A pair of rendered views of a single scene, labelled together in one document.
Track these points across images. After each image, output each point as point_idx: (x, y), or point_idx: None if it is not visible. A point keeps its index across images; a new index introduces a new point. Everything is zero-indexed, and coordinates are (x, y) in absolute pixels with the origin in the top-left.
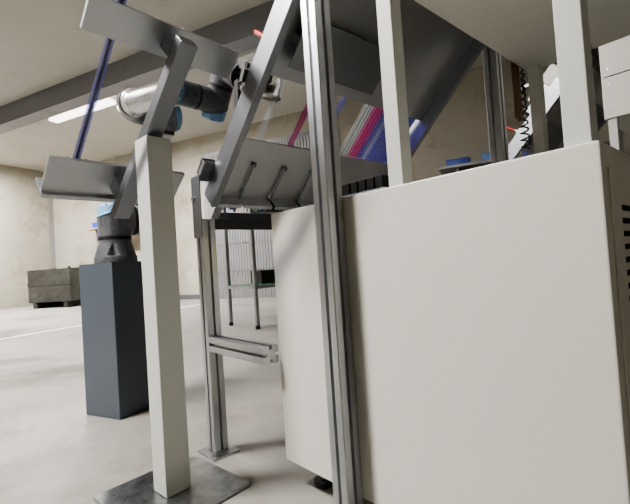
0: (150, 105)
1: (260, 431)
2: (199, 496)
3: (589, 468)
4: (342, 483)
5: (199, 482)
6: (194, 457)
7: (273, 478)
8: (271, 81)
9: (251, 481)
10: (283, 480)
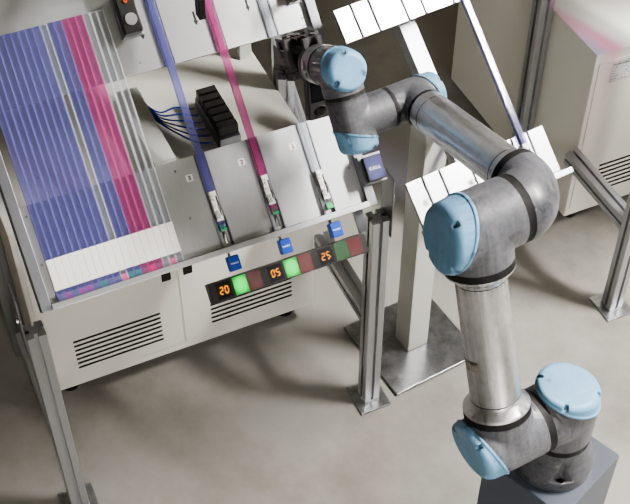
0: (432, 63)
1: (315, 425)
2: (387, 321)
3: None
4: None
5: (387, 340)
6: (393, 384)
7: (322, 332)
8: (279, 55)
9: (342, 334)
10: (314, 326)
